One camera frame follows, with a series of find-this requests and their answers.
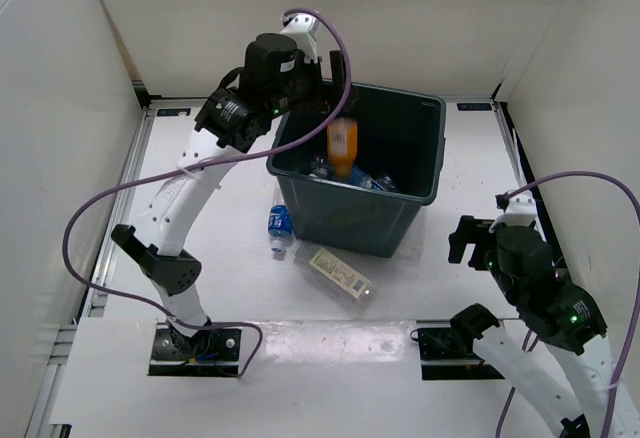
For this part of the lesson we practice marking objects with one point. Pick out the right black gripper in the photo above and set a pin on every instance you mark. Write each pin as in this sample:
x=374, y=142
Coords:
x=470, y=230

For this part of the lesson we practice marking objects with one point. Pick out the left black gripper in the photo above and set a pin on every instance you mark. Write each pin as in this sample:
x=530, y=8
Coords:
x=325, y=95

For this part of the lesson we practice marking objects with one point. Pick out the orange juice bottle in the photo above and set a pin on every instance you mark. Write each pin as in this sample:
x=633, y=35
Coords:
x=342, y=145

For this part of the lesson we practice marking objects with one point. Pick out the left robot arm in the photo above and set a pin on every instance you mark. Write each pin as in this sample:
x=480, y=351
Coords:
x=281, y=73

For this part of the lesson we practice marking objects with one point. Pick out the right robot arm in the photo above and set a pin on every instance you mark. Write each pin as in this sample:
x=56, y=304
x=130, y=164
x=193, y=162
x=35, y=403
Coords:
x=560, y=313

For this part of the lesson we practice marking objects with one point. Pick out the dark green plastic bin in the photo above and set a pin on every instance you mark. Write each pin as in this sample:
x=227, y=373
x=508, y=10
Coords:
x=401, y=135

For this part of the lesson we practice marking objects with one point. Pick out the bottles inside bin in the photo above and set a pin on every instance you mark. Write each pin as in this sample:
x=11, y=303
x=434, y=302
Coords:
x=321, y=168

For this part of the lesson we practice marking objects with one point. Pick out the clear crushed plastic bottle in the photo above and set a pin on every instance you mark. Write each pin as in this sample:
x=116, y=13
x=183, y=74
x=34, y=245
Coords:
x=410, y=249

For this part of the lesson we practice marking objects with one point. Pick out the right black corner label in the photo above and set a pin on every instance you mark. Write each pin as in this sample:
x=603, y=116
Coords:
x=474, y=107

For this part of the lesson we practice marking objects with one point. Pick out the black corner label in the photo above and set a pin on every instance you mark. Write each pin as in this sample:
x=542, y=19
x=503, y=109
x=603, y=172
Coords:
x=173, y=112
x=474, y=107

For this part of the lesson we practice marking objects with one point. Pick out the large clear labelled bottle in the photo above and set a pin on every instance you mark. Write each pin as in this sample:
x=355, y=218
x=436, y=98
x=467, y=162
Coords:
x=330, y=274

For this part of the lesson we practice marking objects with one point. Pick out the blue label plastic bottle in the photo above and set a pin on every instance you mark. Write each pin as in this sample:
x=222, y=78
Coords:
x=280, y=229

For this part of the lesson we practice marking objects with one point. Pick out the left black corner label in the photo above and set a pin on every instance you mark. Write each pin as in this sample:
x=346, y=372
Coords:
x=173, y=112

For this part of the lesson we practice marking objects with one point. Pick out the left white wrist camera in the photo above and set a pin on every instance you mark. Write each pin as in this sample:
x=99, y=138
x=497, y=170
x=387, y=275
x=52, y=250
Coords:
x=302, y=29

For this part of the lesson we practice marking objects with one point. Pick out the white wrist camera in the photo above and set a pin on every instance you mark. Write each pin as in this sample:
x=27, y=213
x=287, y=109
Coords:
x=302, y=29
x=517, y=210

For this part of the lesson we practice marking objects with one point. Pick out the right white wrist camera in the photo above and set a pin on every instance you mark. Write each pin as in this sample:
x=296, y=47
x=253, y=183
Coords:
x=517, y=210

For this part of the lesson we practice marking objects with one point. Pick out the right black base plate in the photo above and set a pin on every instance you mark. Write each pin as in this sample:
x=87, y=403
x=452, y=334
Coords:
x=443, y=360

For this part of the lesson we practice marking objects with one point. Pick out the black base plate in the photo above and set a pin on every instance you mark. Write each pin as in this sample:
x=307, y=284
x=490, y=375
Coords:
x=443, y=360
x=206, y=354

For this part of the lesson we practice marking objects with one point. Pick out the right aluminium frame rail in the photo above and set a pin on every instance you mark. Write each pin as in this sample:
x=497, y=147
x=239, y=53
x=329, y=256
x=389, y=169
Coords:
x=525, y=175

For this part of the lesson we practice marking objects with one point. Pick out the aluminium frame rail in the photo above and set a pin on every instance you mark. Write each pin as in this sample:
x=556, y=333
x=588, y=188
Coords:
x=94, y=301
x=525, y=175

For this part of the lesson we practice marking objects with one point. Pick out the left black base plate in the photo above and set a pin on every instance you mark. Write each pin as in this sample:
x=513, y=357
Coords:
x=206, y=354

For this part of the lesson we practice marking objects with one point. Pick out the left aluminium frame rail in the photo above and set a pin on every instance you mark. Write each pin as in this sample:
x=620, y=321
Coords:
x=94, y=301

